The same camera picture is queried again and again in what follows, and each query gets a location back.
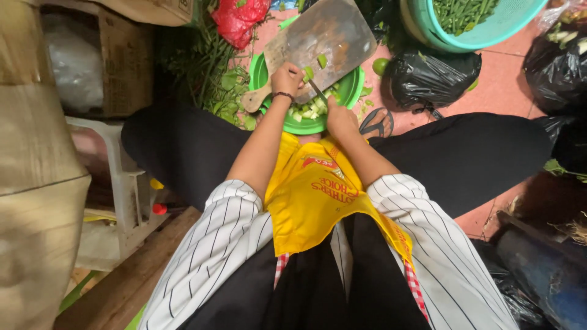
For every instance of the person's left hand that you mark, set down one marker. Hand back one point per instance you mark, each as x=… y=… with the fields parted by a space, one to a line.
x=285 y=80

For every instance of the person's right hand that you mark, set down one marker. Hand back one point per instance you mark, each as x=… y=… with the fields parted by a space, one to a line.
x=340 y=120

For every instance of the person's right fingers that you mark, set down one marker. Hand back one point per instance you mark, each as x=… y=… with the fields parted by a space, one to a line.
x=331 y=103

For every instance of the person's left fingers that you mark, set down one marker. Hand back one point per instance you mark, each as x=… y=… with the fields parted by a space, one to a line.
x=297 y=69

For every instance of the green vegetable piece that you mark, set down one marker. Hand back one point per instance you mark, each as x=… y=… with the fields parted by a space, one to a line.
x=308 y=73

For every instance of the small kitchen knife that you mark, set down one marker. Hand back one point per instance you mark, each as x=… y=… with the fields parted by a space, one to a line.
x=317 y=90

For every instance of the heap of chopped green vegetable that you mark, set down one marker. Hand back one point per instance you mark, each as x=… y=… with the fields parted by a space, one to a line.
x=312 y=106

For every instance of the green plastic basin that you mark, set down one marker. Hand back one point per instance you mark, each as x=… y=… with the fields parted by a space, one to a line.
x=306 y=98

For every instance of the cut green vegetable chunk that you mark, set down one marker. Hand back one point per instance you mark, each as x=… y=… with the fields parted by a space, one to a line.
x=322 y=61

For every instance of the wooden cutting board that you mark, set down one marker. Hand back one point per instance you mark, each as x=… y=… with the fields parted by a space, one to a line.
x=316 y=46

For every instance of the black flip-flop sandal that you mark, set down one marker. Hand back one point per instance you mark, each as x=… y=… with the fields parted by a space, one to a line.
x=377 y=123

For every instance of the green lime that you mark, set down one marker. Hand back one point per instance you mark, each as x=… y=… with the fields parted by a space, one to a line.
x=380 y=66

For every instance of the red plastic bag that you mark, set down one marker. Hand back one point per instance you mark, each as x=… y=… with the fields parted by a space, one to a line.
x=239 y=20

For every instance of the heap of leafy green stems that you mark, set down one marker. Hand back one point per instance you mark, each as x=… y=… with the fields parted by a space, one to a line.
x=206 y=73

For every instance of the yellow printed apron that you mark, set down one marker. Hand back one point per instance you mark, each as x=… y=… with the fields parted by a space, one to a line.
x=321 y=197

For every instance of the heap of green beans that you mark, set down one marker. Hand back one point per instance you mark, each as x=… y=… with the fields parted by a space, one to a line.
x=463 y=13

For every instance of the teal plastic basket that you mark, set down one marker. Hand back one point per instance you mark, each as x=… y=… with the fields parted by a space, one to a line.
x=472 y=27

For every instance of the yellow bottle cap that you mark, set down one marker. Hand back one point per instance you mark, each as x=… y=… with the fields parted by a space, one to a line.
x=156 y=184

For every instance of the brown cardboard box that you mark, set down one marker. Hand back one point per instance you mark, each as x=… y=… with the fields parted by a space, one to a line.
x=110 y=64

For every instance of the red bottle cap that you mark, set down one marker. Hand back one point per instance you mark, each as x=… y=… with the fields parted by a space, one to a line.
x=159 y=209

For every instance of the white plastic stool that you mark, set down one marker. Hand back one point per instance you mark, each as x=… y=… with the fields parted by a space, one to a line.
x=121 y=192

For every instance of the white plastic bag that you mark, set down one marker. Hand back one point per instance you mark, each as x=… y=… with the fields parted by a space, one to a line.
x=73 y=64

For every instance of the large black plastic bag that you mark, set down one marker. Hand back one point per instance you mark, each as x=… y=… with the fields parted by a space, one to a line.
x=557 y=73

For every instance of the crumpled black plastic bag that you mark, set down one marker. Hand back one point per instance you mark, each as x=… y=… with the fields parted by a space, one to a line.
x=518 y=293

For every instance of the wooden plank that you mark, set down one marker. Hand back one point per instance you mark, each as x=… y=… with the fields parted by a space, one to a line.
x=124 y=279

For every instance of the tan woven sack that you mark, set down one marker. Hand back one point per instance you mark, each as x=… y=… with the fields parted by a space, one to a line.
x=36 y=174

